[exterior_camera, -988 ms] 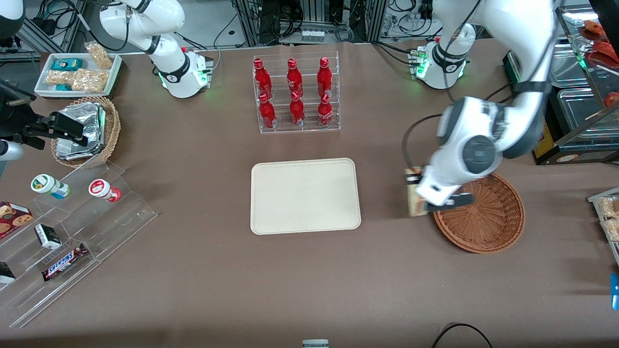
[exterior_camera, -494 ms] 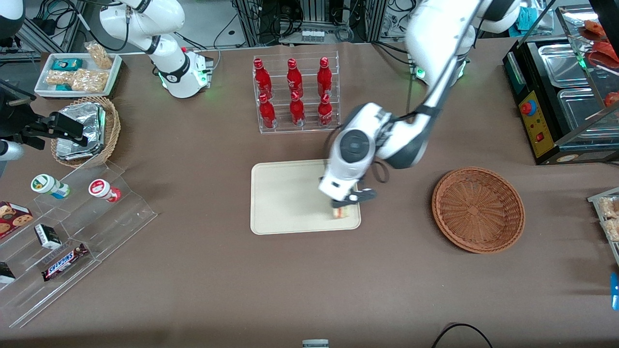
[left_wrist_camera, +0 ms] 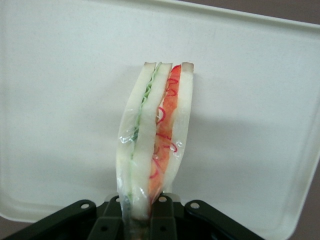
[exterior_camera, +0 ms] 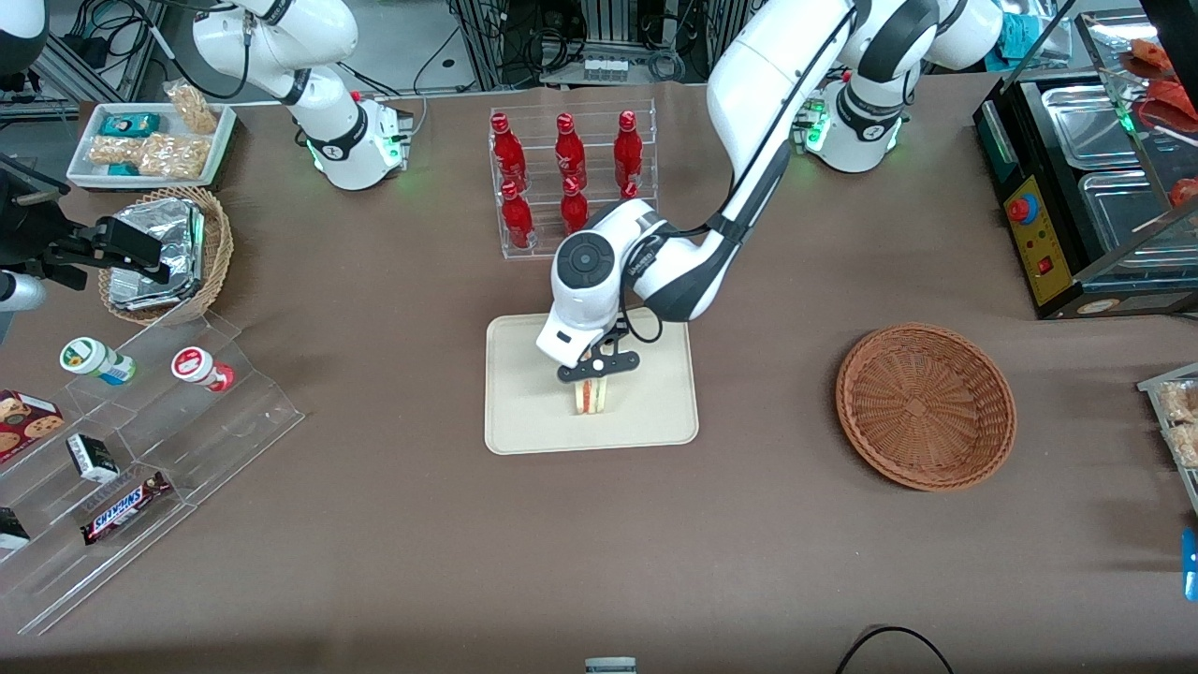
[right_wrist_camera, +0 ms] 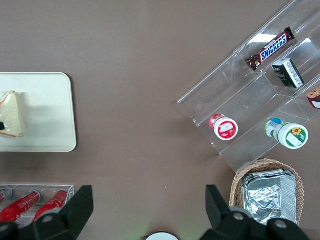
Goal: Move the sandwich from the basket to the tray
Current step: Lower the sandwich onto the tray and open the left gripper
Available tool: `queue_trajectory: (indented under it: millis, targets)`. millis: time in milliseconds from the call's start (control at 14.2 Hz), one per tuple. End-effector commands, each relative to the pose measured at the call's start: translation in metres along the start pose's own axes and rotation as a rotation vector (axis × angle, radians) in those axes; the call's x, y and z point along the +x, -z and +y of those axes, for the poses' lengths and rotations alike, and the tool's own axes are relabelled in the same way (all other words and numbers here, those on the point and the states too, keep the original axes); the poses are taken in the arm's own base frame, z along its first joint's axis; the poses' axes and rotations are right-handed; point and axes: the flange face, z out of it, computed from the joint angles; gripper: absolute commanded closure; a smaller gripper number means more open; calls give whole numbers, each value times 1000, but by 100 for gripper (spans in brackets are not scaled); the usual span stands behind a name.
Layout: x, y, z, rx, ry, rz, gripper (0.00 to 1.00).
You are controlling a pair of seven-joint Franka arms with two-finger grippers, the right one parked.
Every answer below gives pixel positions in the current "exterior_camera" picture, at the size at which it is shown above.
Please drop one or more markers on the red cookie box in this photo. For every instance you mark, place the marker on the red cookie box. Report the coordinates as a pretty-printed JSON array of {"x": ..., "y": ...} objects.
[{"x": 26, "y": 426}]

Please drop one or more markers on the small black white carton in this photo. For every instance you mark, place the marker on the small black white carton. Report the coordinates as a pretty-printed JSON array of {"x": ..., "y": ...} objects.
[{"x": 92, "y": 459}]

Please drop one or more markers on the white power strip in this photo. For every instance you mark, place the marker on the white power strip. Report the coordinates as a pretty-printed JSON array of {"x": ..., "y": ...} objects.
[{"x": 606, "y": 68}]

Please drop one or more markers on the red lid yogurt bottle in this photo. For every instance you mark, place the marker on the red lid yogurt bottle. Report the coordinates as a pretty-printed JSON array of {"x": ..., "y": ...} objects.
[{"x": 195, "y": 365}]

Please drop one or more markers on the foil wrapped food pack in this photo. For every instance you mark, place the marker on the foil wrapped food pack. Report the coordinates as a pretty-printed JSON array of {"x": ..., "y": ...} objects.
[
  {"x": 150, "y": 292},
  {"x": 173, "y": 234}
]

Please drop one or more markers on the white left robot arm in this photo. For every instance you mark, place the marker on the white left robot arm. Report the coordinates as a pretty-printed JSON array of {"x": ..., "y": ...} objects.
[{"x": 767, "y": 75}]

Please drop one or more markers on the brown round wicker basket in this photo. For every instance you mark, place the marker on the brown round wicker basket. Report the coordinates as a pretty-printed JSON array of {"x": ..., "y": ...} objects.
[{"x": 927, "y": 407}]

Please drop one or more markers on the black food warmer cabinet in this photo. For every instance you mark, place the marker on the black food warmer cabinet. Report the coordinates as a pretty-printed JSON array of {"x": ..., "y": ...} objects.
[{"x": 992, "y": 131}]

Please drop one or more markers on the clear bag of biscuits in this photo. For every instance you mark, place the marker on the clear bag of biscuits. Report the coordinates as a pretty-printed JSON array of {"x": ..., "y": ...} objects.
[
  {"x": 1179, "y": 401},
  {"x": 1187, "y": 445}
]

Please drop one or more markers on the blue plastic piece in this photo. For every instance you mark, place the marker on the blue plastic piece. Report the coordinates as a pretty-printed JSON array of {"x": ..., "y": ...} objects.
[{"x": 1190, "y": 566}]

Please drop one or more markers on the clear tray with snacks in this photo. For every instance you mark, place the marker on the clear tray with snacks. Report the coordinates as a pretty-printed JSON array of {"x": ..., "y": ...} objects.
[{"x": 1151, "y": 382}]

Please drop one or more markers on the red emergency stop button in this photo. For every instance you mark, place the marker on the red emergency stop button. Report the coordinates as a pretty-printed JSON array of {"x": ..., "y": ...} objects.
[{"x": 1023, "y": 209}]

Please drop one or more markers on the black snack pack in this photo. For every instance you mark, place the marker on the black snack pack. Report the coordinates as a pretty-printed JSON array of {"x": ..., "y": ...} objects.
[{"x": 11, "y": 529}]

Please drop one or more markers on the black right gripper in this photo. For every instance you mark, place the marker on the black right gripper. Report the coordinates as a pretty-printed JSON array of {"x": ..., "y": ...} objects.
[{"x": 31, "y": 232}]

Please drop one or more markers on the grey device edge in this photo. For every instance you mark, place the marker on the grey device edge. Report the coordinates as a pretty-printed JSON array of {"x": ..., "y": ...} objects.
[{"x": 610, "y": 666}]

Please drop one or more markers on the red cola bottle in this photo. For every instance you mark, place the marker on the red cola bottle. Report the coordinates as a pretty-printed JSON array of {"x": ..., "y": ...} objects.
[
  {"x": 570, "y": 154},
  {"x": 628, "y": 150},
  {"x": 508, "y": 154},
  {"x": 574, "y": 208},
  {"x": 629, "y": 192},
  {"x": 517, "y": 220}
]

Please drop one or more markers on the beige rectangular tray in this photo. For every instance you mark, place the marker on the beige rectangular tray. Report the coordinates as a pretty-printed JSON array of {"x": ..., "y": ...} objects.
[{"x": 524, "y": 412}]

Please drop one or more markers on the small clear bag of crackers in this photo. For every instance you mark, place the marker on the small clear bag of crackers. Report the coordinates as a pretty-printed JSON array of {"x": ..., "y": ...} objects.
[{"x": 112, "y": 150}]

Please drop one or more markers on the orange fried food piece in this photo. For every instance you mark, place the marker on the orange fried food piece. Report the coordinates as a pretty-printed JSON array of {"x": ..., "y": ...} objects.
[
  {"x": 1149, "y": 56},
  {"x": 1185, "y": 192},
  {"x": 1170, "y": 103}
]

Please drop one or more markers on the clear bag of peanuts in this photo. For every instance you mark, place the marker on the clear bag of peanuts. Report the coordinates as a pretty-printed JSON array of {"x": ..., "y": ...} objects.
[{"x": 192, "y": 108}]

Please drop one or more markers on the snickers chocolate bar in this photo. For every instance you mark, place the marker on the snickers chocolate bar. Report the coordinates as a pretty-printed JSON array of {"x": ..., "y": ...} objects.
[{"x": 122, "y": 510}]

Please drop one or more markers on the triangular sandwich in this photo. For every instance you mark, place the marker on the triangular sandwich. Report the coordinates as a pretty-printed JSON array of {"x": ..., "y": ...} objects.
[{"x": 591, "y": 398}]

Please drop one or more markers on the green lid yogurt bottle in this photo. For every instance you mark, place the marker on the green lid yogurt bottle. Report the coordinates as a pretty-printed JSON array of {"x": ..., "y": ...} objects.
[{"x": 89, "y": 358}]

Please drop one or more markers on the small teal snack box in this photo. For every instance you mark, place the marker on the small teal snack box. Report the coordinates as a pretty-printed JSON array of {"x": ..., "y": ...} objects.
[{"x": 124, "y": 169}]

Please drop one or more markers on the stainless steel warmer pan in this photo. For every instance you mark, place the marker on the stainless steel warmer pan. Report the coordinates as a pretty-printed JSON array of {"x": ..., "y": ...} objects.
[
  {"x": 1123, "y": 206},
  {"x": 1086, "y": 122}
]

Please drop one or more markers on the teal cloth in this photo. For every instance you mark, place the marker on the teal cloth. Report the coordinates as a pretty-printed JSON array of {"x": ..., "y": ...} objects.
[{"x": 1025, "y": 36}]

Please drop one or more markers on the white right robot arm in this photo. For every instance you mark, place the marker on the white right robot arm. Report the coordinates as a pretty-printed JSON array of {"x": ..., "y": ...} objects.
[{"x": 328, "y": 37}]

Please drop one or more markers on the black panel corner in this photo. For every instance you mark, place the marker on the black panel corner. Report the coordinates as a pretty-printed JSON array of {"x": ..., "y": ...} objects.
[{"x": 1175, "y": 19}]

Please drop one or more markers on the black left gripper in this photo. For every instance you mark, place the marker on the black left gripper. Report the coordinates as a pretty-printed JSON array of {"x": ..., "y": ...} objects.
[{"x": 614, "y": 334}]

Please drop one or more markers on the tan deep wicker basket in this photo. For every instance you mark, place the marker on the tan deep wicker basket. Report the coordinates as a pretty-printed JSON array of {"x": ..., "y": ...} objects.
[{"x": 217, "y": 243}]

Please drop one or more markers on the white rectangular snack tray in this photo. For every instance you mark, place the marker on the white rectangular snack tray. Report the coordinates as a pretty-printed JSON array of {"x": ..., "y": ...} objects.
[{"x": 84, "y": 168}]

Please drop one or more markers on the clear acrylic bottle rack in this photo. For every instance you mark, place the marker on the clear acrylic bottle rack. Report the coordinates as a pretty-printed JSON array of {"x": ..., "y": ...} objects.
[{"x": 538, "y": 251}]

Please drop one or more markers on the clear acrylic stepped shelf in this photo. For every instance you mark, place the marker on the clear acrylic stepped shelf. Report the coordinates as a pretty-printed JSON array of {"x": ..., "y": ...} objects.
[{"x": 206, "y": 440}]

